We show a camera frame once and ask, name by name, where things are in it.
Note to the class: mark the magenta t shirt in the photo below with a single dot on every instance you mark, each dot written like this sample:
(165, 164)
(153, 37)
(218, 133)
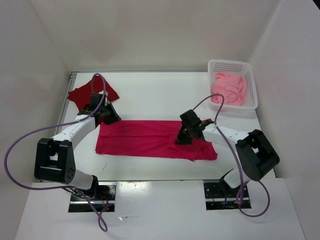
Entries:
(150, 138)

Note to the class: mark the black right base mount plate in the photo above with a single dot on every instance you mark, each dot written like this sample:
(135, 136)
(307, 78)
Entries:
(218, 197)

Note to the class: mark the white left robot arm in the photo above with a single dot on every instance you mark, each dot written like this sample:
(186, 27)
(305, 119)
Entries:
(55, 160)

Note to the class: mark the white plastic basket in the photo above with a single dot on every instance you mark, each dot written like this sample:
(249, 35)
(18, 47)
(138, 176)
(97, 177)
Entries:
(235, 67)

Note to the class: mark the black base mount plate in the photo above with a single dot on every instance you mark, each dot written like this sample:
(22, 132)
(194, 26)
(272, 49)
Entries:
(104, 200)
(218, 197)

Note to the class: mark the light pink t shirt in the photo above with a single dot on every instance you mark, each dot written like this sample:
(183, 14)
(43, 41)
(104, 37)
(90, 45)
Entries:
(232, 86)

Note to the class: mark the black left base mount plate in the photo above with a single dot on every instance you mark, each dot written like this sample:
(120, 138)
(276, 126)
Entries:
(104, 200)

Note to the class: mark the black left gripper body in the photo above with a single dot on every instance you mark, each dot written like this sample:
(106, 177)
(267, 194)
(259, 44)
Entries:
(110, 116)

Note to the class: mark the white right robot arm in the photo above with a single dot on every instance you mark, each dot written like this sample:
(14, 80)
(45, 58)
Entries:
(256, 156)

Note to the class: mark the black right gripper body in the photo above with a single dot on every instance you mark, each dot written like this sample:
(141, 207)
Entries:
(184, 135)

